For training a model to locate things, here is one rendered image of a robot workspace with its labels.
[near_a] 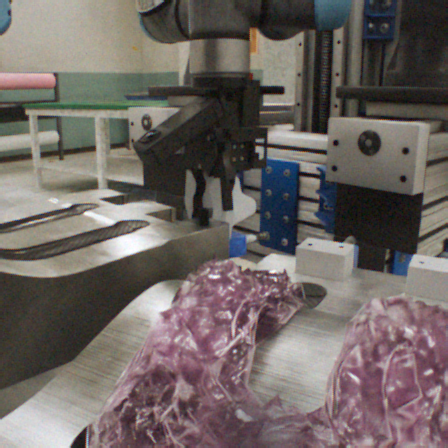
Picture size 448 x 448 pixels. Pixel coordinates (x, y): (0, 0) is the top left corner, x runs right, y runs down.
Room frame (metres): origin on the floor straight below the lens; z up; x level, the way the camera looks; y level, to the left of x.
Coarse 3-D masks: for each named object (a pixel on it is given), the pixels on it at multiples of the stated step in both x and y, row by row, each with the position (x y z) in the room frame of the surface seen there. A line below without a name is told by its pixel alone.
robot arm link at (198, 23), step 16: (192, 0) 0.59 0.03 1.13; (208, 0) 0.58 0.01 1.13; (224, 0) 0.58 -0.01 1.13; (240, 0) 0.58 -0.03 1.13; (256, 0) 0.58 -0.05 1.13; (192, 16) 0.59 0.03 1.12; (208, 16) 0.58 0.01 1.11; (224, 16) 0.58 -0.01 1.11; (240, 16) 0.58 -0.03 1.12; (256, 16) 0.59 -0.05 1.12; (192, 32) 0.59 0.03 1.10; (208, 32) 0.58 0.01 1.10; (224, 32) 0.58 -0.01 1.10; (240, 32) 0.58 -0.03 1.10
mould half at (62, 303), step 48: (96, 192) 0.66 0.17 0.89; (0, 240) 0.46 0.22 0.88; (48, 240) 0.46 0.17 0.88; (144, 240) 0.45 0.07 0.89; (192, 240) 0.46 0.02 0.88; (0, 288) 0.33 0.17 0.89; (48, 288) 0.36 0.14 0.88; (96, 288) 0.39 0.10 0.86; (144, 288) 0.42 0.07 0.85; (0, 336) 0.33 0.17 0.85; (48, 336) 0.35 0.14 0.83; (0, 384) 0.32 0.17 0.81
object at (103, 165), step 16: (32, 112) 4.90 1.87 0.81; (48, 112) 4.71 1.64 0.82; (64, 112) 4.54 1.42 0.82; (80, 112) 4.38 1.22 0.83; (96, 112) 4.23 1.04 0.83; (112, 112) 4.10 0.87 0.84; (32, 128) 4.95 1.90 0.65; (96, 128) 4.27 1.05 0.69; (32, 144) 4.97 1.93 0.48; (96, 144) 4.28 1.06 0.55; (64, 160) 5.24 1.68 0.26; (80, 160) 5.24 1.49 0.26; (96, 160) 5.23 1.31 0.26; (112, 160) 5.21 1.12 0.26; (128, 160) 5.20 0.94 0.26; (96, 176) 4.33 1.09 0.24; (112, 176) 4.23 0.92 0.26; (128, 176) 4.23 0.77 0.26
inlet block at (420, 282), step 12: (444, 252) 0.49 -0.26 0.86; (420, 264) 0.39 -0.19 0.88; (432, 264) 0.39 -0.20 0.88; (444, 264) 0.39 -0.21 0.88; (408, 276) 0.39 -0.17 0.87; (420, 276) 0.39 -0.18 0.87; (432, 276) 0.38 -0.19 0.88; (444, 276) 0.38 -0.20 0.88; (408, 288) 0.39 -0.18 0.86; (420, 288) 0.38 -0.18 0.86; (432, 288) 0.38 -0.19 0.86; (444, 288) 0.37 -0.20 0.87; (444, 300) 0.37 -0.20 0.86
